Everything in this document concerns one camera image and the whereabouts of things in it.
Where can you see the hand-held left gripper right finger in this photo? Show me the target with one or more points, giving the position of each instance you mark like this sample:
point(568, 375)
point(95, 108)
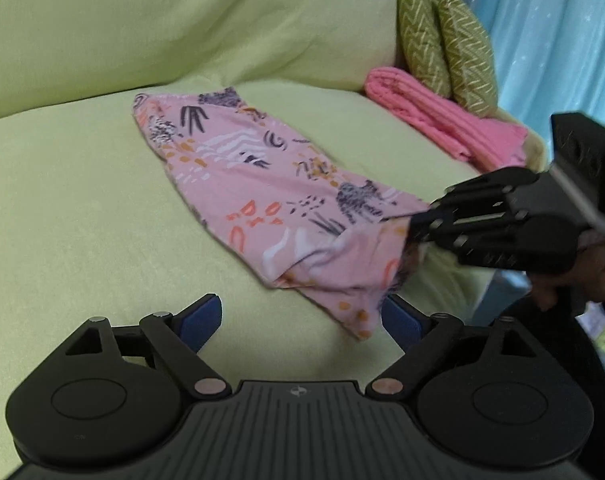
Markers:
point(402, 325)

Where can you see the sofa with light green cover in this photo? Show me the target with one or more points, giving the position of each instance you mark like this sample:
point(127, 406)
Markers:
point(82, 185)

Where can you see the green zigzag cushion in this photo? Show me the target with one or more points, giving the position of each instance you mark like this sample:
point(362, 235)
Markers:
point(467, 55)
point(422, 40)

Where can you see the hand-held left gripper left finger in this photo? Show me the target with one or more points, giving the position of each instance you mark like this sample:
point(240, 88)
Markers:
point(200, 322)

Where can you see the person's right hand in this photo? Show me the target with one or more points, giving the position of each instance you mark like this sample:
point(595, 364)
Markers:
point(602, 270)

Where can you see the pink patterned pants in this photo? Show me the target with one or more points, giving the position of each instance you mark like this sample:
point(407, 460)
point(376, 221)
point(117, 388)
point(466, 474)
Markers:
point(242, 175)

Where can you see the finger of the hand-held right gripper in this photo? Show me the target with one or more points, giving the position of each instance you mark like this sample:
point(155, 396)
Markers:
point(472, 242)
point(482, 192)

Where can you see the pink knitted blanket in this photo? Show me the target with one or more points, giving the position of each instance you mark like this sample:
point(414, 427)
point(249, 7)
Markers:
point(432, 110)

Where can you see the light blue star curtain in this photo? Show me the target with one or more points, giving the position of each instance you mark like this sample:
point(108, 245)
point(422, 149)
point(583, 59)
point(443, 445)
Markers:
point(547, 35)

